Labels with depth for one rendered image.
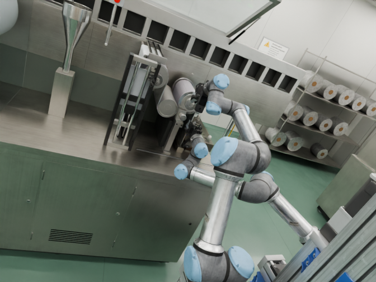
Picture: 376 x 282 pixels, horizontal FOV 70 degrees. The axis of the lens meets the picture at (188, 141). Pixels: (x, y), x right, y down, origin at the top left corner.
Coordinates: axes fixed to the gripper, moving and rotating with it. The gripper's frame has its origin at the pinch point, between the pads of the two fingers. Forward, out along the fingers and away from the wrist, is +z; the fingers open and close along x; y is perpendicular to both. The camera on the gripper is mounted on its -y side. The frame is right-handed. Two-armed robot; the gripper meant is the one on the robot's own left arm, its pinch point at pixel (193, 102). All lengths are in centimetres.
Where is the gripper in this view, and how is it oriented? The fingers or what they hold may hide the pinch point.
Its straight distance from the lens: 162.1
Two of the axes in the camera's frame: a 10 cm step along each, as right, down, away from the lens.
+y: 1.7, -9.6, 2.0
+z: -3.8, 1.2, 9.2
